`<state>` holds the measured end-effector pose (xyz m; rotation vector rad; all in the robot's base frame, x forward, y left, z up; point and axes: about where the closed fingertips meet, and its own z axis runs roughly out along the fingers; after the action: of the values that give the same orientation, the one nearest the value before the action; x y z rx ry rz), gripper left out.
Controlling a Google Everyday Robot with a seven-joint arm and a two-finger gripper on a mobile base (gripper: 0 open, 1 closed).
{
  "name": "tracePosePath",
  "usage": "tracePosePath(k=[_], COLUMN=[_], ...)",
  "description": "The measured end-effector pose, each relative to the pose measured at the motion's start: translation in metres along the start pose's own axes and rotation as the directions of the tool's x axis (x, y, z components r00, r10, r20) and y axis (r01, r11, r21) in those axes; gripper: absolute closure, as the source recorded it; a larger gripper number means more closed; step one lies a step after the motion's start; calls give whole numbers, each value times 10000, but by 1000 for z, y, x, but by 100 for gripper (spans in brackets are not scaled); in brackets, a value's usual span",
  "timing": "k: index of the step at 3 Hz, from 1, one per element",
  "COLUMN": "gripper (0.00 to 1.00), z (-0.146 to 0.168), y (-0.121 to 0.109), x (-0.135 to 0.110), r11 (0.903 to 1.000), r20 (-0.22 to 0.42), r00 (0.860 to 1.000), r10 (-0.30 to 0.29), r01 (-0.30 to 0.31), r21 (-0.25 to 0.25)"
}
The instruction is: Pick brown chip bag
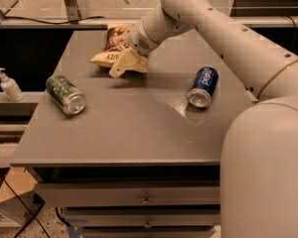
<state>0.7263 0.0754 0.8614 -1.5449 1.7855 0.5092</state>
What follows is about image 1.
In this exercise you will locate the cardboard box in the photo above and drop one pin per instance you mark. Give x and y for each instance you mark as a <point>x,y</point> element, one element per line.
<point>17,198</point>

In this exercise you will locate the green soda can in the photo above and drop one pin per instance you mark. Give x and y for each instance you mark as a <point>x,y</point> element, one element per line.
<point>66,95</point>

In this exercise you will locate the brown chip bag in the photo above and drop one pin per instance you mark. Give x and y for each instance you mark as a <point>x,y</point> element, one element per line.
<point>115,44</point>

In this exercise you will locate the grey metal bracket left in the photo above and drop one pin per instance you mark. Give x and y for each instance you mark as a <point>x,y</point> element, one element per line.
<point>72,10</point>

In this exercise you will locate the grey drawer cabinet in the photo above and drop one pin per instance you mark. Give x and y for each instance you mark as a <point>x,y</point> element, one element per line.
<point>139,161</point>

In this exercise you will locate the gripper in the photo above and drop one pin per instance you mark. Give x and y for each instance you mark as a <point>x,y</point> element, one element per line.
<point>138,40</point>

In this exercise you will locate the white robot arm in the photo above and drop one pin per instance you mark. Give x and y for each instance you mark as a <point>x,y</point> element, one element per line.
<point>259,161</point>

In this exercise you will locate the blue Pepsi can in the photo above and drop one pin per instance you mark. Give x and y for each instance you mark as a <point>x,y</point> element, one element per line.
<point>203,87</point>

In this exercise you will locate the white pump bottle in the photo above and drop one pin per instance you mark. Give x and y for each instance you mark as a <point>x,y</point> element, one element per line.
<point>10,87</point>

